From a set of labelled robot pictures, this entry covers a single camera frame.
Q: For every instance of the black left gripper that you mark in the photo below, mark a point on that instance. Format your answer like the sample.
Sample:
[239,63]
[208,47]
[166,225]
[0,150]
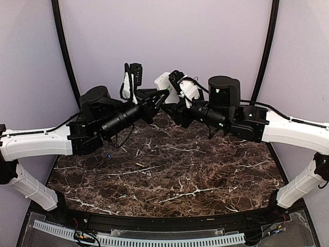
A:
[147,102]

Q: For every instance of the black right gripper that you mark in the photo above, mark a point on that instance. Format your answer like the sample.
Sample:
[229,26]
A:
[178,112]

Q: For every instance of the white remote control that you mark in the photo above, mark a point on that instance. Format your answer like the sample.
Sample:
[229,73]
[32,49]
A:
[163,83]

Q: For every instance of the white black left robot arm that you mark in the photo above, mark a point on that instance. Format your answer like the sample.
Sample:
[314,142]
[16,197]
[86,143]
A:
[99,119]

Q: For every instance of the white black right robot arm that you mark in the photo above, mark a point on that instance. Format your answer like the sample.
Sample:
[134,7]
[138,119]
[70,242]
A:
[220,107]

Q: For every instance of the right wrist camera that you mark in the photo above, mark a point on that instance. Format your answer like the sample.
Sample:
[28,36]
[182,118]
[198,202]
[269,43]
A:
[182,89]

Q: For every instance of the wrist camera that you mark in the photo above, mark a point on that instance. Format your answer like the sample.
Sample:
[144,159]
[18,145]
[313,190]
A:
[132,80]
[182,89]

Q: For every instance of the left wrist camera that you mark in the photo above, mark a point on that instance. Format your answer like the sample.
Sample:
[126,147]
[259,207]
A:
[132,80]

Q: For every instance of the black front rail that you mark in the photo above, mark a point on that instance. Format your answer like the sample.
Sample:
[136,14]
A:
[248,221]

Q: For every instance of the black left corner frame post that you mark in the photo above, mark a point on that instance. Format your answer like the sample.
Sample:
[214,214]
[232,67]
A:
[64,49]

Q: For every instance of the black corner frame post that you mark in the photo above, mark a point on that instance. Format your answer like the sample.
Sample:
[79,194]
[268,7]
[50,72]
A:
[267,49]
[64,49]

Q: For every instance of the black right corner frame post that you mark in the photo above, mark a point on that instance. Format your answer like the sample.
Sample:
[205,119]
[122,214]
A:
[267,49]

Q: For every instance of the white slotted cable duct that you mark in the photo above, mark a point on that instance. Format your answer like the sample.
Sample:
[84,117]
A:
[140,238]

